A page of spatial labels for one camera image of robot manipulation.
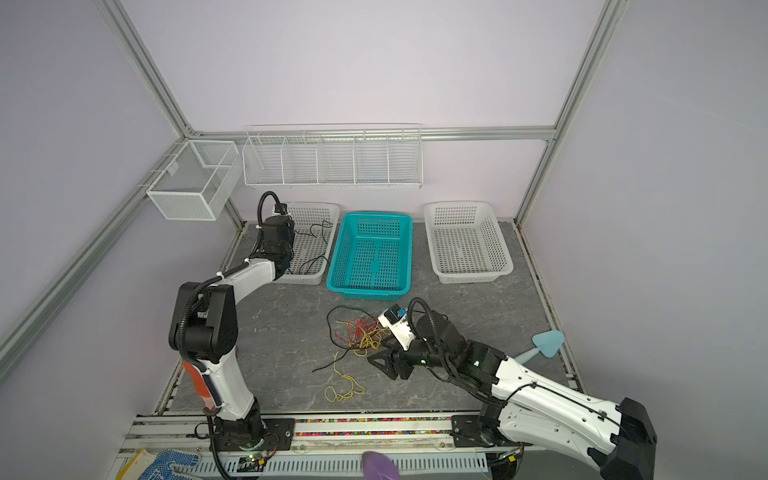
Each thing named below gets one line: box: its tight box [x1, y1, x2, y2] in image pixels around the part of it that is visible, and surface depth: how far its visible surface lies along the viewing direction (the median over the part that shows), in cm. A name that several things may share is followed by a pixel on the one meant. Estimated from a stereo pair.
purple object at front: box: [362, 451, 400, 480], surface depth 71 cm
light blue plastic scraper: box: [514, 330, 565, 364], surface depth 91 cm
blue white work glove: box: [139, 449, 200, 480], surface depth 71 cm
